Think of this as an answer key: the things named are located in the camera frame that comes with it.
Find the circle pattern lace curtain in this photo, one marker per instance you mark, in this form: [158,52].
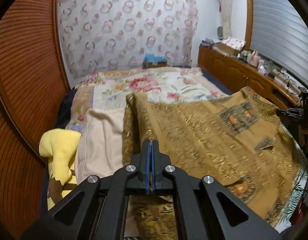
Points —
[106,35]

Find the dark blue bed sheet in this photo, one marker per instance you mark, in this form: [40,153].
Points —
[216,82]

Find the cardboard box with blue cloth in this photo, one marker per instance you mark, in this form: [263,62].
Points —
[152,61]

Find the beige side curtain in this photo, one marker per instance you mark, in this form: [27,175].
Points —
[226,12]

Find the grey window blind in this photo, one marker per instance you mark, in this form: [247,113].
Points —
[280,34]

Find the palm leaf print blanket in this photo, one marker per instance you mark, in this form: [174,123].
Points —
[299,184]

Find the beige folded cloth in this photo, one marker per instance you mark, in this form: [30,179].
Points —
[100,148]

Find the floral cream blanket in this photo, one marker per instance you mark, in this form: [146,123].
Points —
[108,90]

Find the cardboard box floral cover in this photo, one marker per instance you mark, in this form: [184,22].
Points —
[232,46]

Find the pink kettle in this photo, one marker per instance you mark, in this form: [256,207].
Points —
[254,58]

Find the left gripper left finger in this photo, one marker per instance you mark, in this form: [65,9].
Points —
[97,208]

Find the golden brown patterned garment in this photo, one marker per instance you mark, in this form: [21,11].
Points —
[238,140]

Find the yellow plush toy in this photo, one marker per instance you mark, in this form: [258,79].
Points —
[59,147]

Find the wooden sideboard cabinet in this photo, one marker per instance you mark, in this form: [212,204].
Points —
[235,74]

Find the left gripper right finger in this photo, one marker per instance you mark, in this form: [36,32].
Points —
[205,209]

